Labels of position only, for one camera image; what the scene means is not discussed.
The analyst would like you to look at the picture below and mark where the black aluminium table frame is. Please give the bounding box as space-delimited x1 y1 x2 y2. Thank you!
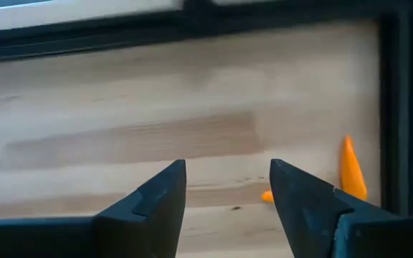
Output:
0 0 413 218

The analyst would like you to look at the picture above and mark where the small orange carrot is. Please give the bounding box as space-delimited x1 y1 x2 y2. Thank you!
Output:
339 134 369 201
260 188 275 204

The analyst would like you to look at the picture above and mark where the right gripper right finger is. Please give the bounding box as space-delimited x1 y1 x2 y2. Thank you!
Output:
269 158 413 258

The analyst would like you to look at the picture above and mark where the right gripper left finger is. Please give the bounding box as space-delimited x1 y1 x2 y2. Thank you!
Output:
0 159 187 258

